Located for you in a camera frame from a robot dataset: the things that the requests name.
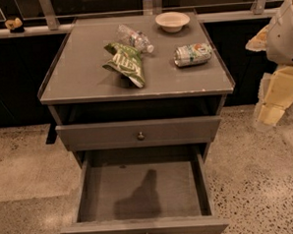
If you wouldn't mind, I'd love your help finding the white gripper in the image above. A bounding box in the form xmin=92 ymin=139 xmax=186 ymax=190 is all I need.
xmin=245 ymin=25 xmax=293 ymax=126

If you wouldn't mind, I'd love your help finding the green jalapeno chip bag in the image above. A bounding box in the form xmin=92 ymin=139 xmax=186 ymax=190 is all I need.
xmin=102 ymin=42 xmax=145 ymax=88

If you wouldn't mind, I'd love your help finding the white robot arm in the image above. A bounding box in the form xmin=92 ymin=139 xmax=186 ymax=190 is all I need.
xmin=245 ymin=0 xmax=293 ymax=131

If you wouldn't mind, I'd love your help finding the round brass drawer knob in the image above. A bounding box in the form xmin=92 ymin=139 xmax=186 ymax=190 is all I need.
xmin=137 ymin=131 xmax=146 ymax=141

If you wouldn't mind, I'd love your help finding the grey drawer cabinet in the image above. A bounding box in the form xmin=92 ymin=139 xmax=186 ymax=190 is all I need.
xmin=33 ymin=8 xmax=240 ymax=172

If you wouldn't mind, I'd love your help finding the closed grey top drawer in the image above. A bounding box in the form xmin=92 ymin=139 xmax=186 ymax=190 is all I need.
xmin=55 ymin=116 xmax=220 ymax=151

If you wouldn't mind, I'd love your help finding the open grey middle drawer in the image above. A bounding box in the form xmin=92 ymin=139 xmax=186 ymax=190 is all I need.
xmin=61 ymin=146 xmax=229 ymax=234

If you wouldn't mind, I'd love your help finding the green white soda can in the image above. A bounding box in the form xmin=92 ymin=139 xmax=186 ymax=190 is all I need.
xmin=174 ymin=43 xmax=213 ymax=67

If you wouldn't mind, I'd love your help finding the white paper bowl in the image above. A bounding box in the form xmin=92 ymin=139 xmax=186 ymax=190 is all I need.
xmin=155 ymin=12 xmax=190 ymax=33

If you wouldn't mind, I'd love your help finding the clear plastic water bottle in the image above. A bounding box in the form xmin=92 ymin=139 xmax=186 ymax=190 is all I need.
xmin=116 ymin=24 xmax=153 ymax=53

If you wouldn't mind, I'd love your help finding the metal window railing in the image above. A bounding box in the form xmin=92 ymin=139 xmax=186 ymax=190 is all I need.
xmin=0 ymin=0 xmax=284 ymax=36

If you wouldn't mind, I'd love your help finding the small yellow black object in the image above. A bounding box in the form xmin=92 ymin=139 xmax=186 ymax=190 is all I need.
xmin=5 ymin=18 xmax=25 ymax=33

